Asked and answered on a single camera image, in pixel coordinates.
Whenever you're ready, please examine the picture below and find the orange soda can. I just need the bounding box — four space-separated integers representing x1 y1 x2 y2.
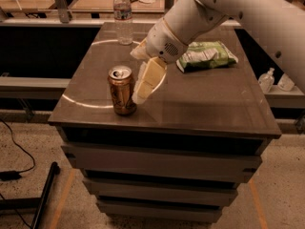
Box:
108 65 136 115

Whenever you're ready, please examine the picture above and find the green chip bag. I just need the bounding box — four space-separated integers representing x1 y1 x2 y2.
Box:
176 41 238 73

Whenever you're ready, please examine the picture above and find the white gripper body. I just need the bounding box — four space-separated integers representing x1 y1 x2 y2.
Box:
146 17 188 63

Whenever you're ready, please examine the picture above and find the clear plastic water bottle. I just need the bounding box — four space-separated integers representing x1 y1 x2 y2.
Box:
113 0 132 45

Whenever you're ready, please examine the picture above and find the black floor stand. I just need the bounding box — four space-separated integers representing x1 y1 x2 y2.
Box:
0 162 60 229

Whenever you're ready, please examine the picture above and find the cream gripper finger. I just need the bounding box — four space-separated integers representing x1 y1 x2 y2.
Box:
131 39 150 60
132 57 167 104

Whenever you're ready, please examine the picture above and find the black power cable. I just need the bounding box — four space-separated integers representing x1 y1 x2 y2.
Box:
0 117 36 181

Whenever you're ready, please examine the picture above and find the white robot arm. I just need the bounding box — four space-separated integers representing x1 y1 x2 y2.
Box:
131 0 305 104

